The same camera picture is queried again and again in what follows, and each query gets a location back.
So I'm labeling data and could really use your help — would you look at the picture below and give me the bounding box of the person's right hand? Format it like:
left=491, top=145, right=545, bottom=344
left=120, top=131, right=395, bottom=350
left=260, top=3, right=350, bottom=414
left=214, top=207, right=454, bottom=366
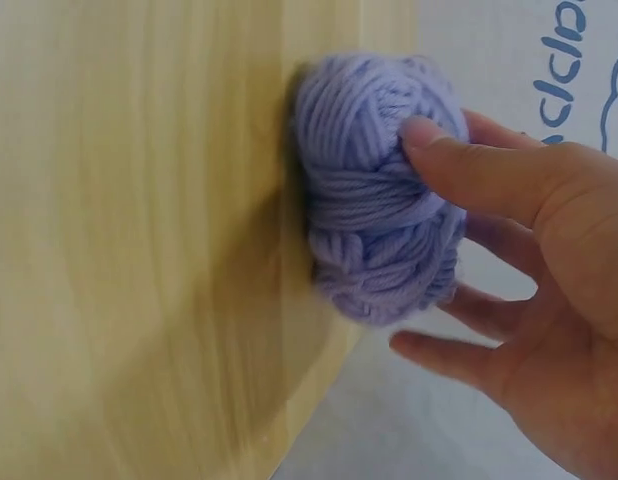
left=391, top=108, right=618, bottom=480

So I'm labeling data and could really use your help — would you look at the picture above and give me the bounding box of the lavender yarn ball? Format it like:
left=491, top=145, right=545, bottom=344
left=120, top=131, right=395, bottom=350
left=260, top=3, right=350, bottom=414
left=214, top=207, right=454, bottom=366
left=291, top=52, right=473, bottom=330

